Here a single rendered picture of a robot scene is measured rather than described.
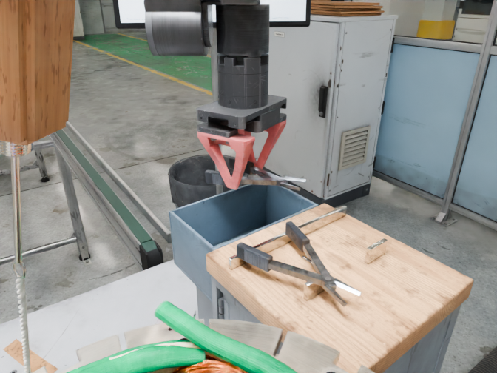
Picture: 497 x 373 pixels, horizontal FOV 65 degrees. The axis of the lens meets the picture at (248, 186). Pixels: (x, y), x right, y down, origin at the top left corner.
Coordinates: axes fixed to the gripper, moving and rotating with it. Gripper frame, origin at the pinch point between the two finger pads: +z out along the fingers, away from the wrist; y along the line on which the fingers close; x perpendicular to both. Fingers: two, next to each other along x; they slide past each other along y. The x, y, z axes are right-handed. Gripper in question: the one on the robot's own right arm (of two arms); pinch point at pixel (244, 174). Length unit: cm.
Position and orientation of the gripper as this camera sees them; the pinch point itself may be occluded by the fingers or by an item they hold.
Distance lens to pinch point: 49.5
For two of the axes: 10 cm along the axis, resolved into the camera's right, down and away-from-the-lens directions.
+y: -5.3, 3.7, -7.6
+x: 8.5, 2.3, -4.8
